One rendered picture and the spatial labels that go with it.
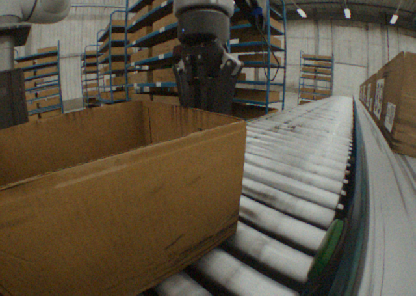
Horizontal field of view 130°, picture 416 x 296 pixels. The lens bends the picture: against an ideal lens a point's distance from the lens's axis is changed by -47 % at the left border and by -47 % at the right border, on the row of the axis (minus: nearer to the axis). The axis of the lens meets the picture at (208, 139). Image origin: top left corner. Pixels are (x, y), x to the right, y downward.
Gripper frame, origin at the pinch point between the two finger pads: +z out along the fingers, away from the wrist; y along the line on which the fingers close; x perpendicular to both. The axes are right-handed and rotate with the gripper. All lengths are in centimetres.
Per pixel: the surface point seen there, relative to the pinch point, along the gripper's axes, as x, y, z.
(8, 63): 39, 55, -25
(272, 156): -29.3, 0.1, 11.3
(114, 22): -57, 222, -94
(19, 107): 35, 51, -9
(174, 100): -55, 84, 4
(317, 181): -22.8, -15.9, 11.2
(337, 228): 4.3, -21.8, 1.0
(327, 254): 6.6, -21.9, 2.2
